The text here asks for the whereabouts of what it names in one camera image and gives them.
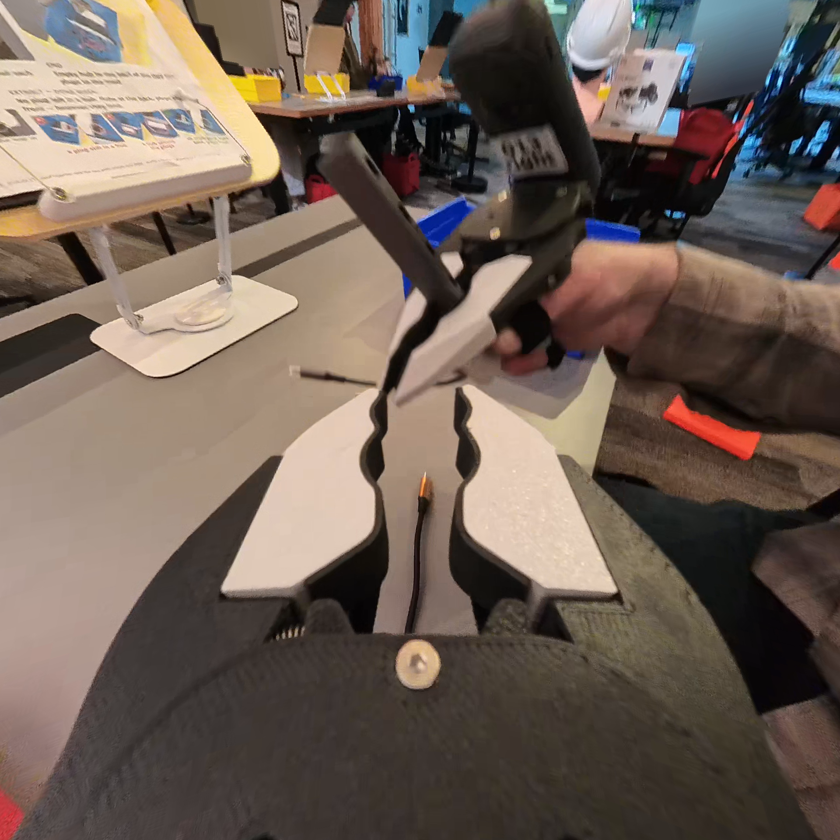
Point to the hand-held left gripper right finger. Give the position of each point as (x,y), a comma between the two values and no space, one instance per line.
(532,519)

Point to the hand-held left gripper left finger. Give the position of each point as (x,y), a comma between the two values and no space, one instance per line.
(302,519)

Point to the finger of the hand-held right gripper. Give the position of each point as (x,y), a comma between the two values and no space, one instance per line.
(427,315)
(466,341)

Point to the blue plastic bin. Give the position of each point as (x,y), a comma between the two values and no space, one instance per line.
(446,217)

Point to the dark USB hub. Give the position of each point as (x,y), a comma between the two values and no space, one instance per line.
(374,197)

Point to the person's right forearm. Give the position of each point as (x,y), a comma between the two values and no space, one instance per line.
(748,341)

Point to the person's right hand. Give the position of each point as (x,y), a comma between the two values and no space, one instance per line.
(617,295)

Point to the white hard hat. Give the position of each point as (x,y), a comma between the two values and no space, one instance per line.
(601,33)

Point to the person's dark trouser leg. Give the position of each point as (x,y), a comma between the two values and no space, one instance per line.
(709,565)

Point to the wooden workbench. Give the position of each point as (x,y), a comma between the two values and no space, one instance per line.
(341,108)

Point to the red bag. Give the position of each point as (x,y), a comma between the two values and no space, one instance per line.
(709,145)

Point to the orange plastic object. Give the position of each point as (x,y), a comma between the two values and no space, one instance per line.
(709,427)

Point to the white stand base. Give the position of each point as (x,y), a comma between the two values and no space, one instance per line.
(210,335)

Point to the wooden display board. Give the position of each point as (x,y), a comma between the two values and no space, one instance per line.
(256,118)

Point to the yellow plastic object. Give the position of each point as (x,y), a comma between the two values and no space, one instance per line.
(256,89)

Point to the orange traffic cone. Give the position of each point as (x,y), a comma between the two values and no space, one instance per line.
(824,208)

